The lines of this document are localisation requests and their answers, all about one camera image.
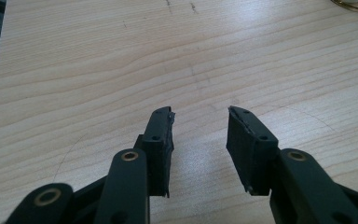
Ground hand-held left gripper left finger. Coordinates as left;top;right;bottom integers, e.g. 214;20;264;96
133;105;177;199

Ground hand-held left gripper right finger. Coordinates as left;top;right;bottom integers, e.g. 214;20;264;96
226;105;280;197

